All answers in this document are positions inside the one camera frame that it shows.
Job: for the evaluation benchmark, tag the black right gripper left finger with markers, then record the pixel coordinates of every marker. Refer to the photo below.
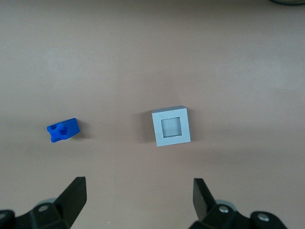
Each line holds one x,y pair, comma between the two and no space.
71,202

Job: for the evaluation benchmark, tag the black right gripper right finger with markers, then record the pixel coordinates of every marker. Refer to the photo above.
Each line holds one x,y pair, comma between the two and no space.
205,205

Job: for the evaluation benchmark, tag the blue plastic part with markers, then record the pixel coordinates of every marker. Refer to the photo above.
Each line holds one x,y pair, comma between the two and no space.
64,130

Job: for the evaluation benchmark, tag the gray square base block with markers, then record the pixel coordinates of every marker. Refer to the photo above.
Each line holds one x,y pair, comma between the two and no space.
158,128

